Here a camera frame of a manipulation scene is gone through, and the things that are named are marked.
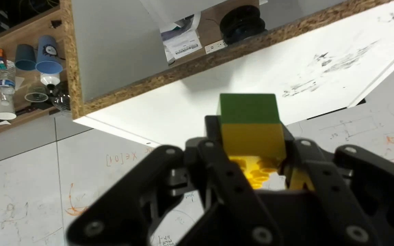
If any white particleboard cabinet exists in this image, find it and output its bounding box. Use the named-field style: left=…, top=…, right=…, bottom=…
left=0, top=0, right=394, bottom=145

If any black round object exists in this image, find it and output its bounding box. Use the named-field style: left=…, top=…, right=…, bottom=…
left=218, top=5, right=265, bottom=45

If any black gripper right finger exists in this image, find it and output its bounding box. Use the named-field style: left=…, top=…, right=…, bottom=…
left=281, top=128, right=394, bottom=246

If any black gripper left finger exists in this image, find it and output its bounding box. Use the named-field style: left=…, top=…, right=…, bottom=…
left=65, top=116, right=281, bottom=246

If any green and yellow block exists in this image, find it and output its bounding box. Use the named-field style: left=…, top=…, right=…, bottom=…
left=217, top=93, right=317, bottom=193

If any dark blue cup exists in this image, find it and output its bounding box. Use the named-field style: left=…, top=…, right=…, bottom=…
left=14, top=44, right=35, bottom=71

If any clear plastic bottle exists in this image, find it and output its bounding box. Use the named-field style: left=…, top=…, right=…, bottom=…
left=0, top=61, right=16, bottom=120

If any white paper label box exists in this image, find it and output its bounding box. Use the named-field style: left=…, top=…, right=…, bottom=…
left=159, top=14, right=202, bottom=64

